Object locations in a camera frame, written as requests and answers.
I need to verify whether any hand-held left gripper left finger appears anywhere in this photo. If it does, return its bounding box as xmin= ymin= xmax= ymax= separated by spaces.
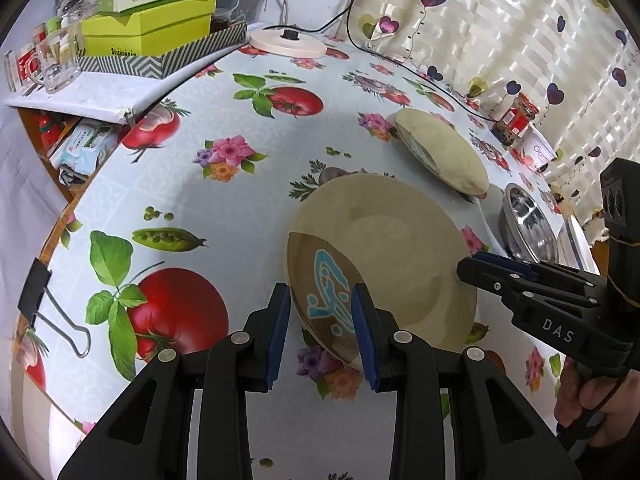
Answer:
xmin=57 ymin=282 xmax=292 ymax=480

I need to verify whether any white yogurt tub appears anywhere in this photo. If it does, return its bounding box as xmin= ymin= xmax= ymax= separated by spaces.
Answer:
xmin=511 ymin=125 xmax=557 ymax=173

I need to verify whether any black cable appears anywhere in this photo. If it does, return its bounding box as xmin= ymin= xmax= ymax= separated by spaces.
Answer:
xmin=262 ymin=0 xmax=506 ymax=123

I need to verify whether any tissue packet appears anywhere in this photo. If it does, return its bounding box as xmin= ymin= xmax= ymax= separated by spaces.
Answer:
xmin=57 ymin=121 xmax=121 ymax=176

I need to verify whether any striped cardboard tray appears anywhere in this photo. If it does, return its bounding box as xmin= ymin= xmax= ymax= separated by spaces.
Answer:
xmin=75 ymin=22 xmax=248 ymax=80

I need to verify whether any vegetable print tablecloth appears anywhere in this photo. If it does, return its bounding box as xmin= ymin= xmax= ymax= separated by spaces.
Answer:
xmin=10 ymin=30 xmax=601 ymax=480

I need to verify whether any plain beige plate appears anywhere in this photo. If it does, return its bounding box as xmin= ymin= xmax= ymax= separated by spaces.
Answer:
xmin=395 ymin=108 xmax=490 ymax=196

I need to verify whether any glass jar with red label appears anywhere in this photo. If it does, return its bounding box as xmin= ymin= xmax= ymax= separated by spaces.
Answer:
xmin=491 ymin=92 xmax=541 ymax=147

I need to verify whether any round white appliance base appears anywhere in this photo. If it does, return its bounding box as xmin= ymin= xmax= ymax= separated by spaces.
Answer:
xmin=249 ymin=27 xmax=327 ymax=58

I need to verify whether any clear glass mug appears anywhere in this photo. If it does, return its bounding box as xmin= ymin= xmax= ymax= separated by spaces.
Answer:
xmin=27 ymin=27 xmax=83 ymax=95

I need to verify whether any beige plate with blue pattern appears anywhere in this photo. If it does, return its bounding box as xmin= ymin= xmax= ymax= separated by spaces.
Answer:
xmin=286 ymin=172 xmax=478 ymax=372

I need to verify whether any glass with red print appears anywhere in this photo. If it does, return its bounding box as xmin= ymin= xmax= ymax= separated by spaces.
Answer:
xmin=5 ymin=42 xmax=38 ymax=93

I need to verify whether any white bowl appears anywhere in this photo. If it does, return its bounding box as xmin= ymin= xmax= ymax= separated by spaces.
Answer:
xmin=559 ymin=215 xmax=598 ymax=273

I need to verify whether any person's right hand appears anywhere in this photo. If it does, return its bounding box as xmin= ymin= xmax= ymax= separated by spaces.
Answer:
xmin=554 ymin=360 xmax=640 ymax=450

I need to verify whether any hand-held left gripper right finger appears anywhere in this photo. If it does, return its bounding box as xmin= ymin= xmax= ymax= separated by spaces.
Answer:
xmin=350 ymin=284 xmax=583 ymax=480

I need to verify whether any lime green box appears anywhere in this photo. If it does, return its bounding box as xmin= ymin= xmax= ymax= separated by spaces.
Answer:
xmin=80 ymin=0 xmax=219 ymax=57

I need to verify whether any black binder clip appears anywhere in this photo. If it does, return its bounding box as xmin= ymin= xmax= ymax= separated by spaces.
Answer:
xmin=17 ymin=257 xmax=92 ymax=358

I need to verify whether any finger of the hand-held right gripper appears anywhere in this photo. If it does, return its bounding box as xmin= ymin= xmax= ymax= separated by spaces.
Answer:
xmin=472 ymin=251 xmax=608 ymax=292
xmin=456 ymin=256 xmax=601 ymax=311

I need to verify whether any stainless steel bowl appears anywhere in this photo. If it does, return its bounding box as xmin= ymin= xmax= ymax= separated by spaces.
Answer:
xmin=497 ymin=183 xmax=560 ymax=263

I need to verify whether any heart print curtain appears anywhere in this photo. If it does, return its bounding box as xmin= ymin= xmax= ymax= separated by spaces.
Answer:
xmin=350 ymin=0 xmax=640 ymax=221

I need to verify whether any white shelf board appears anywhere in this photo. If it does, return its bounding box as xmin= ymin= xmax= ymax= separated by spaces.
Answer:
xmin=5 ymin=71 xmax=173 ymax=123

